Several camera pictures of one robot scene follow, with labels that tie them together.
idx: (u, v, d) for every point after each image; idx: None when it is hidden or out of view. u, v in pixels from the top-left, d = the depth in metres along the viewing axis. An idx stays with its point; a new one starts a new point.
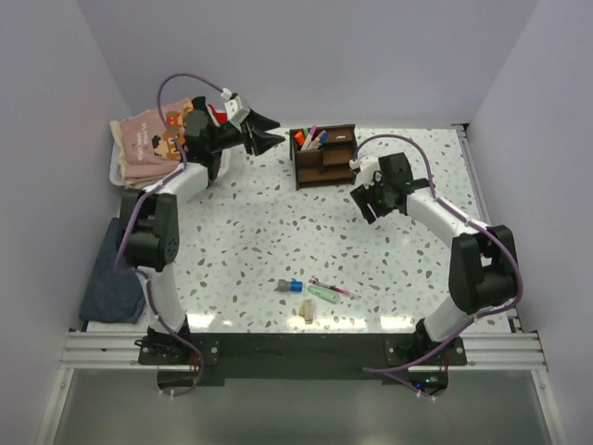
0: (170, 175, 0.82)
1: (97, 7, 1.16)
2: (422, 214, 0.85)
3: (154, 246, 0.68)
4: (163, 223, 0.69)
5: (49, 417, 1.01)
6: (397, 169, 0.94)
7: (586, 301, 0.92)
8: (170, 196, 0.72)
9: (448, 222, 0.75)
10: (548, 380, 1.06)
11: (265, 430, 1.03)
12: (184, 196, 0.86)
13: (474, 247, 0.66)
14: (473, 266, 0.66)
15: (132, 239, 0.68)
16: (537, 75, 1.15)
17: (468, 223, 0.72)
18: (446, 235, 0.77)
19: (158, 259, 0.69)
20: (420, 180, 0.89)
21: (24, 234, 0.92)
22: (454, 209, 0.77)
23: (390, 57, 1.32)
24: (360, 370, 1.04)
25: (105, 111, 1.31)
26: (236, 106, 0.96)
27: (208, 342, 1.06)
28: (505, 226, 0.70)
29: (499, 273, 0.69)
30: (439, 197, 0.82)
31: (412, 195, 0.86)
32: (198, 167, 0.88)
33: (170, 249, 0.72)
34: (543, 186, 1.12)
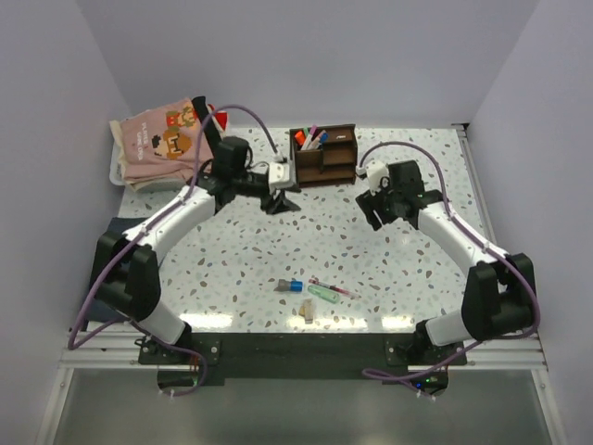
0: (162, 214, 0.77)
1: (97, 6, 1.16)
2: (434, 231, 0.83)
3: (125, 301, 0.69)
4: (135, 282, 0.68)
5: (49, 417, 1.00)
6: (408, 178, 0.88)
7: (586, 301, 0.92)
8: (147, 251, 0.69)
9: (465, 245, 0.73)
10: (547, 380, 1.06)
11: (265, 429, 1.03)
12: (181, 229, 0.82)
13: (494, 280, 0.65)
14: (490, 298, 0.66)
15: (107, 288, 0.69)
16: (538, 75, 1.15)
17: (485, 249, 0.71)
18: (460, 258, 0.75)
19: (130, 311, 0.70)
20: (432, 191, 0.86)
21: (25, 234, 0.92)
22: (471, 232, 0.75)
23: (391, 57, 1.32)
24: (360, 372, 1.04)
25: (105, 110, 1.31)
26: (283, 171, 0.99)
27: (208, 342, 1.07)
28: (524, 255, 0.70)
29: (516, 302, 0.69)
30: (454, 216, 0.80)
31: (424, 209, 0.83)
32: (205, 197, 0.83)
33: (146, 299, 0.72)
34: (543, 186, 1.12)
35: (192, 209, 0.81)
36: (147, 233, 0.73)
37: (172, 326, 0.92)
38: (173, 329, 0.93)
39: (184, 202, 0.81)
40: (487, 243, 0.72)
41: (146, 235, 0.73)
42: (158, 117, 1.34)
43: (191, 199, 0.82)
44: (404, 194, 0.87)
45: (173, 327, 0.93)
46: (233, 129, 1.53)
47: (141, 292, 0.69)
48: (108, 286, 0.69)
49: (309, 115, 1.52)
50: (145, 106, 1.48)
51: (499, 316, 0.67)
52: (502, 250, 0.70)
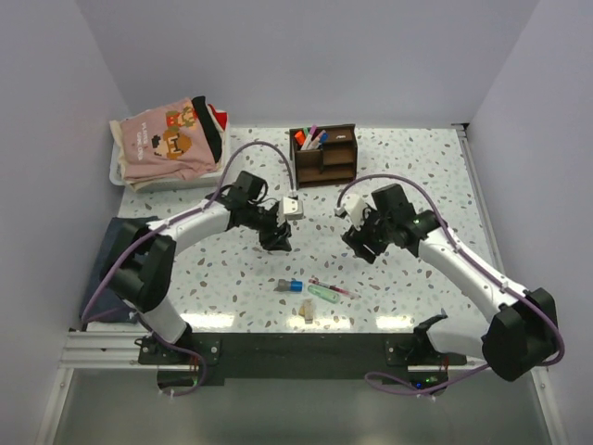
0: (185, 213, 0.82)
1: (97, 6, 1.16)
2: (441, 264, 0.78)
3: (136, 287, 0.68)
4: (151, 269, 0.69)
5: (49, 417, 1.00)
6: (397, 203, 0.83)
7: (586, 301, 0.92)
8: (169, 240, 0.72)
9: (481, 284, 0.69)
10: (547, 380, 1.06)
11: (266, 429, 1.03)
12: (195, 234, 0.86)
13: (521, 324, 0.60)
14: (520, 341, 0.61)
15: (119, 275, 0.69)
16: (538, 75, 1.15)
17: (503, 289, 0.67)
18: (475, 297, 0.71)
19: (138, 301, 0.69)
20: (425, 214, 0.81)
21: (25, 234, 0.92)
22: (484, 268, 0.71)
23: (391, 57, 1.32)
24: (362, 375, 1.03)
25: (104, 110, 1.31)
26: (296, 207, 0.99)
27: (208, 342, 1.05)
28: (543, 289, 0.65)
29: (539, 336, 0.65)
30: (460, 248, 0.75)
31: (425, 241, 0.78)
32: (221, 210, 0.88)
33: (156, 291, 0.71)
34: (544, 187, 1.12)
35: (209, 218, 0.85)
36: (169, 226, 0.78)
37: (172, 327, 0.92)
38: (173, 330, 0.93)
39: (204, 209, 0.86)
40: (505, 281, 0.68)
41: (168, 228, 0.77)
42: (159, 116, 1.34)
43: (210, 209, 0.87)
44: (397, 222, 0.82)
45: (174, 329, 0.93)
46: (233, 128, 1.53)
47: (154, 281, 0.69)
48: (120, 273, 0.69)
49: (309, 114, 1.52)
50: (145, 106, 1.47)
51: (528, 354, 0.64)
52: (520, 287, 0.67)
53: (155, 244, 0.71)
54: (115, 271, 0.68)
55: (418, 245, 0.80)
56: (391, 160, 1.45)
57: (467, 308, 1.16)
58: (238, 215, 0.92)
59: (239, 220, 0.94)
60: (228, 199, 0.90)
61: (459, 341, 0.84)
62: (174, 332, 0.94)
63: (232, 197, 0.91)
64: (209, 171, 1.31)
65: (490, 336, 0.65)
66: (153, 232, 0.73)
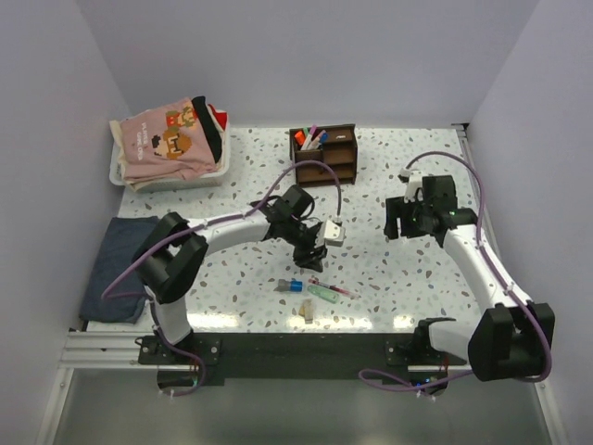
0: (223, 217, 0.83)
1: (97, 6, 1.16)
2: (458, 256, 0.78)
3: (161, 279, 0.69)
4: (179, 264, 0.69)
5: (49, 417, 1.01)
6: (440, 193, 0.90)
7: (586, 301, 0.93)
8: (202, 242, 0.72)
9: (486, 281, 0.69)
10: (547, 380, 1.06)
11: (266, 430, 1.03)
12: (231, 239, 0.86)
13: (510, 326, 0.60)
14: (501, 344, 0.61)
15: (147, 265, 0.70)
16: (537, 75, 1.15)
17: (507, 291, 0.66)
18: (479, 294, 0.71)
19: (159, 292, 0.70)
20: (465, 209, 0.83)
21: (25, 234, 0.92)
22: (496, 267, 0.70)
23: (390, 57, 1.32)
24: (356, 374, 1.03)
25: (104, 110, 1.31)
26: (338, 233, 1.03)
27: (208, 342, 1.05)
28: (548, 306, 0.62)
29: (528, 350, 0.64)
30: (483, 246, 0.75)
31: (453, 231, 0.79)
32: (261, 220, 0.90)
33: (179, 286, 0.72)
34: (543, 186, 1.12)
35: (247, 226, 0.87)
36: (206, 227, 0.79)
37: (179, 328, 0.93)
38: (179, 332, 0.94)
39: (244, 216, 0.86)
40: (511, 285, 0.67)
41: (205, 229, 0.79)
42: (158, 116, 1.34)
43: (251, 217, 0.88)
44: (436, 207, 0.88)
45: (181, 330, 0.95)
46: (233, 129, 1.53)
47: (179, 277, 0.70)
48: (151, 260, 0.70)
49: (309, 114, 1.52)
50: (145, 106, 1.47)
51: (508, 361, 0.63)
52: (524, 296, 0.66)
53: (189, 242, 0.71)
54: (145, 260, 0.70)
55: (446, 233, 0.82)
56: (392, 160, 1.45)
57: (467, 308, 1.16)
58: (278, 227, 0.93)
59: (277, 231, 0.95)
60: (271, 210, 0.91)
61: (454, 342, 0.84)
62: (177, 333, 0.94)
63: (276, 208, 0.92)
64: (209, 171, 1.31)
65: (476, 330, 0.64)
66: (191, 230, 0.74)
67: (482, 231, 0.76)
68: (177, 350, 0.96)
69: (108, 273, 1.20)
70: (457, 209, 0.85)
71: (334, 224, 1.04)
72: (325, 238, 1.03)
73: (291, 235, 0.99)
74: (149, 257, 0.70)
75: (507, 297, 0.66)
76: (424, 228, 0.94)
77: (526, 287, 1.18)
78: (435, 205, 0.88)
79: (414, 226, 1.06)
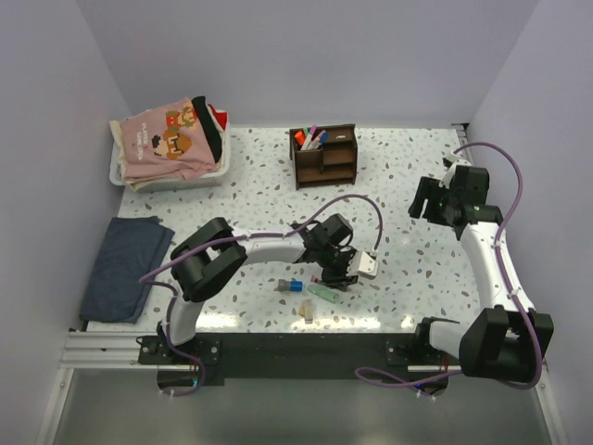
0: (265, 232, 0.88)
1: (97, 6, 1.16)
2: (471, 251, 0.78)
3: (194, 278, 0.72)
4: (213, 268, 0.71)
5: (49, 417, 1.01)
6: (472, 186, 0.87)
7: (586, 301, 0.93)
8: (241, 251, 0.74)
9: (493, 282, 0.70)
10: (547, 380, 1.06)
11: (265, 430, 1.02)
12: (266, 255, 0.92)
13: (504, 328, 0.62)
14: (490, 344, 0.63)
15: (184, 264, 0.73)
16: (538, 75, 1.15)
17: (510, 295, 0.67)
18: (484, 292, 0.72)
19: (190, 291, 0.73)
20: (491, 207, 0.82)
21: (24, 234, 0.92)
22: (507, 270, 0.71)
23: (391, 56, 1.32)
24: (353, 371, 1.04)
25: (104, 110, 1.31)
26: (372, 268, 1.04)
27: (208, 342, 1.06)
28: (550, 319, 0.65)
29: (519, 356, 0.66)
30: (498, 246, 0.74)
31: (473, 227, 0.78)
32: (298, 244, 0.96)
33: (209, 290, 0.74)
34: (542, 188, 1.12)
35: (286, 246, 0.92)
36: (248, 239, 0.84)
37: (185, 332, 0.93)
38: (182, 334, 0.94)
39: (285, 237, 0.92)
40: (517, 289, 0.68)
41: (246, 240, 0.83)
42: (159, 116, 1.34)
43: (290, 238, 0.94)
44: (461, 198, 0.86)
45: (183, 334, 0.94)
46: (233, 128, 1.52)
47: (211, 281, 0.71)
48: (190, 260, 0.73)
49: (309, 113, 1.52)
50: (145, 105, 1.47)
51: (495, 361, 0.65)
52: (527, 304, 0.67)
53: (230, 249, 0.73)
54: (183, 259, 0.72)
55: (464, 226, 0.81)
56: (391, 160, 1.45)
57: (467, 308, 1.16)
58: (313, 252, 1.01)
59: (310, 255, 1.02)
60: (309, 235, 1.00)
61: (452, 343, 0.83)
62: (182, 336, 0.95)
63: (313, 234, 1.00)
64: (209, 171, 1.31)
65: (473, 328, 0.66)
66: (233, 239, 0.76)
67: (503, 231, 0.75)
68: (175, 350, 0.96)
69: (108, 273, 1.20)
70: (482, 205, 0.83)
71: (369, 258, 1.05)
72: (358, 271, 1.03)
73: (325, 259, 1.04)
74: (188, 257, 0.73)
75: (510, 300, 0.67)
76: (447, 217, 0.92)
77: (526, 287, 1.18)
78: (461, 198, 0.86)
79: (440, 213, 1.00)
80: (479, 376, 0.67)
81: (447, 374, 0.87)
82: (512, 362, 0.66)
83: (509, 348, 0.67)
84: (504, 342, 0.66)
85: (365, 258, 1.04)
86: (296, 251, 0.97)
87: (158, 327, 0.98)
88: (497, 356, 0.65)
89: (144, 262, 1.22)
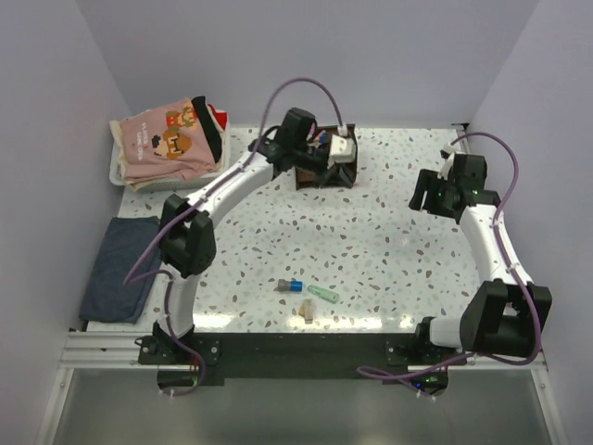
0: (228, 175, 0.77)
1: (97, 6, 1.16)
2: (471, 232, 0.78)
3: (181, 257, 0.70)
4: (192, 245, 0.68)
5: (48, 417, 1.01)
6: (470, 171, 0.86)
7: (586, 301, 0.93)
8: (206, 217, 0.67)
9: (491, 258, 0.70)
10: (547, 380, 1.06)
11: (265, 430, 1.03)
12: (238, 198, 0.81)
13: (503, 300, 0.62)
14: (490, 316, 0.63)
15: (168, 247, 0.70)
16: (538, 74, 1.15)
17: (509, 269, 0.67)
18: (484, 269, 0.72)
19: (185, 269, 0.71)
20: (488, 191, 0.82)
21: (25, 234, 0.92)
22: (505, 247, 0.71)
23: (390, 55, 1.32)
24: (355, 370, 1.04)
25: (104, 110, 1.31)
26: (346, 146, 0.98)
27: (208, 342, 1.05)
28: (548, 289, 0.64)
29: (519, 330, 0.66)
30: (498, 225, 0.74)
31: (472, 209, 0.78)
32: (264, 165, 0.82)
33: (199, 264, 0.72)
34: (542, 187, 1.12)
35: (251, 177, 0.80)
36: (207, 199, 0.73)
37: (185, 320, 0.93)
38: (185, 323, 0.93)
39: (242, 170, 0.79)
40: (516, 263, 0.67)
41: (206, 202, 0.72)
42: (159, 116, 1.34)
43: (250, 166, 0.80)
44: (460, 184, 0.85)
45: (185, 323, 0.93)
46: (233, 129, 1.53)
47: (197, 254, 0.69)
48: (167, 242, 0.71)
49: None
50: (145, 106, 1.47)
51: (495, 335, 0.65)
52: (526, 277, 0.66)
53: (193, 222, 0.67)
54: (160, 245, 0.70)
55: (463, 209, 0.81)
56: (391, 160, 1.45)
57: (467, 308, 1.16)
58: (286, 160, 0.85)
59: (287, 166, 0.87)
60: (271, 148, 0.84)
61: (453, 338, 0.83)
62: (184, 323, 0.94)
63: (275, 142, 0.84)
64: (209, 171, 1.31)
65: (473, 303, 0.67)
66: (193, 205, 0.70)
67: (501, 212, 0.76)
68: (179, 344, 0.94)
69: (108, 273, 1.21)
70: (481, 190, 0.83)
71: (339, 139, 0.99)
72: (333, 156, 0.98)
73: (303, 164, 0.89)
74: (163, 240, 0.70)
75: (509, 274, 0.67)
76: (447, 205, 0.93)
77: None
78: (460, 184, 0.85)
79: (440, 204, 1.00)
80: (480, 353, 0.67)
81: (434, 366, 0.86)
82: (512, 337, 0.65)
83: (510, 324, 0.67)
84: (504, 318, 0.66)
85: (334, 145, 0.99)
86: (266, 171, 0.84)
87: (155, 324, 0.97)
88: (496, 329, 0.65)
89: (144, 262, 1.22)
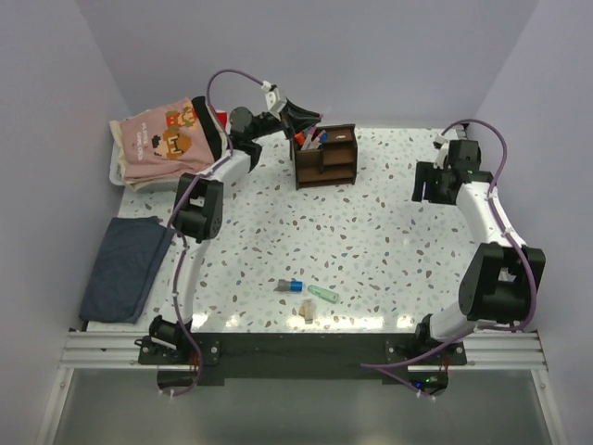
0: (219, 162, 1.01)
1: (97, 6, 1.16)
2: (467, 206, 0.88)
3: (197, 222, 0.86)
4: (208, 207, 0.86)
5: (48, 418, 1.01)
6: (463, 156, 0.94)
7: (585, 300, 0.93)
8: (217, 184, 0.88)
9: (488, 225, 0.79)
10: (547, 380, 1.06)
11: (265, 430, 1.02)
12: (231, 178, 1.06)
13: (499, 261, 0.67)
14: (487, 277, 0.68)
15: (184, 215, 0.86)
16: (538, 73, 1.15)
17: (503, 234, 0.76)
18: (480, 235, 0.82)
19: (203, 233, 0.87)
20: (483, 171, 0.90)
21: (25, 234, 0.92)
22: (499, 215, 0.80)
23: (390, 54, 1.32)
24: (360, 366, 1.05)
25: (104, 110, 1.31)
26: (275, 96, 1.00)
27: (208, 342, 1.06)
28: (540, 251, 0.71)
29: (515, 292, 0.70)
30: (492, 197, 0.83)
31: (468, 185, 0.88)
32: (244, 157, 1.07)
33: (214, 225, 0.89)
34: (541, 186, 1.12)
35: (236, 163, 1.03)
36: (212, 173, 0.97)
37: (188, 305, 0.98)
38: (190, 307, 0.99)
39: (231, 157, 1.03)
40: (510, 229, 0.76)
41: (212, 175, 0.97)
42: (159, 116, 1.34)
43: (235, 156, 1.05)
44: (456, 167, 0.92)
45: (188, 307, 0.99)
46: None
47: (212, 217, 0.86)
48: (183, 213, 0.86)
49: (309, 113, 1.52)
50: (145, 106, 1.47)
51: (492, 297, 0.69)
52: (520, 240, 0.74)
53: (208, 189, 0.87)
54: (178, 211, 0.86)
55: (460, 188, 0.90)
56: (391, 160, 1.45)
57: None
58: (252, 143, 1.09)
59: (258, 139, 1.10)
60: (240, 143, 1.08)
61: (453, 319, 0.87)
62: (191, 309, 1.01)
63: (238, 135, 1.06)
64: None
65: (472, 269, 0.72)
66: (198, 176, 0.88)
67: (495, 187, 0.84)
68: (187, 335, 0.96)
69: (107, 273, 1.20)
70: (475, 171, 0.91)
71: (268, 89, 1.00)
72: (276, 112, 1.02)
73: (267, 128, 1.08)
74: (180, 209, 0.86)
75: (503, 238, 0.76)
76: (444, 190, 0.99)
77: None
78: (457, 166, 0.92)
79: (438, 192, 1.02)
80: (479, 315, 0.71)
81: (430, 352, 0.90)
82: (510, 300, 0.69)
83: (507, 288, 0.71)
84: (501, 282, 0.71)
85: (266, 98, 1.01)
86: (248, 165, 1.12)
87: (157, 315, 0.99)
88: (494, 291, 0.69)
89: (144, 262, 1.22)
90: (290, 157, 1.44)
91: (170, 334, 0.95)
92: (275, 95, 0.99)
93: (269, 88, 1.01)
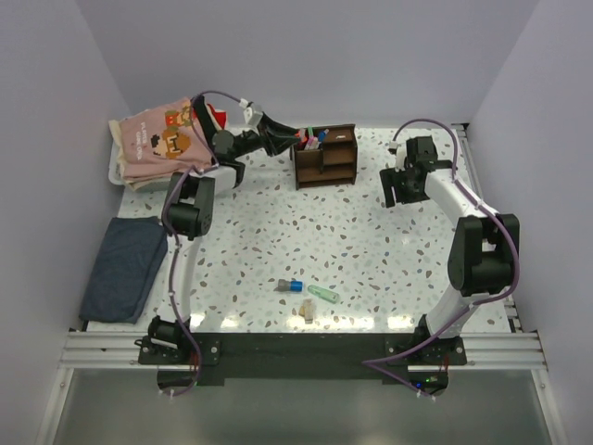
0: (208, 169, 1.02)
1: (97, 6, 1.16)
2: (436, 191, 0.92)
3: (189, 218, 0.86)
4: (201, 202, 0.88)
5: (49, 417, 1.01)
6: (422, 150, 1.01)
7: (584, 302, 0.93)
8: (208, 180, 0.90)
9: (460, 202, 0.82)
10: (548, 380, 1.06)
11: (265, 429, 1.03)
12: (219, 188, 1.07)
13: (479, 232, 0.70)
14: (473, 247, 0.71)
15: (175, 211, 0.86)
16: (537, 74, 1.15)
17: (477, 207, 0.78)
18: (454, 214, 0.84)
19: (195, 228, 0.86)
20: (441, 161, 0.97)
21: (25, 235, 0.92)
22: (467, 193, 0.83)
23: (390, 55, 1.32)
24: (361, 363, 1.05)
25: (104, 110, 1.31)
26: (252, 111, 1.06)
27: (208, 342, 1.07)
28: (512, 216, 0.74)
29: (499, 259, 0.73)
30: (457, 179, 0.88)
31: (432, 173, 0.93)
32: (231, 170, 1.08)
33: (205, 224, 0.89)
34: (540, 187, 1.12)
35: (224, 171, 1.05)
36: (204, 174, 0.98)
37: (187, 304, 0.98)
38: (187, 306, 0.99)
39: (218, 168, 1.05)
40: (481, 201, 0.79)
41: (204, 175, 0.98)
42: (158, 116, 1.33)
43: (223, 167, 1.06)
44: (417, 160, 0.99)
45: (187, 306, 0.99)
46: (233, 129, 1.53)
47: (205, 212, 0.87)
48: (174, 209, 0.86)
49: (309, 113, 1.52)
50: (145, 106, 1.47)
51: (479, 267, 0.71)
52: (493, 209, 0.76)
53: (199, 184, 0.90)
54: (169, 209, 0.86)
55: (425, 178, 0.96)
56: (391, 160, 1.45)
57: None
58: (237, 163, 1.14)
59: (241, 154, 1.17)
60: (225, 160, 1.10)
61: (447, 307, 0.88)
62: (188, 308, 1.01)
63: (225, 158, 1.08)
64: None
65: (456, 245, 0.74)
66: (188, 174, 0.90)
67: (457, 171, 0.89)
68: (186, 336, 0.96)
69: (107, 273, 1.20)
70: (436, 161, 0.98)
71: (245, 104, 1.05)
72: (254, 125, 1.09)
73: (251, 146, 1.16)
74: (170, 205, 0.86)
75: (477, 211, 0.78)
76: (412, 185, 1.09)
77: (525, 287, 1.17)
78: (418, 159, 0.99)
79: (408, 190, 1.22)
80: (471, 287, 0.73)
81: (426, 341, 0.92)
82: (496, 267, 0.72)
83: (492, 257, 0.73)
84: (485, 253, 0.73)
85: (243, 114, 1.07)
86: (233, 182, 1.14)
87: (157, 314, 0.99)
88: (480, 260, 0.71)
89: (144, 262, 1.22)
90: (290, 157, 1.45)
91: (169, 335, 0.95)
92: (252, 111, 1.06)
93: (246, 105, 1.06)
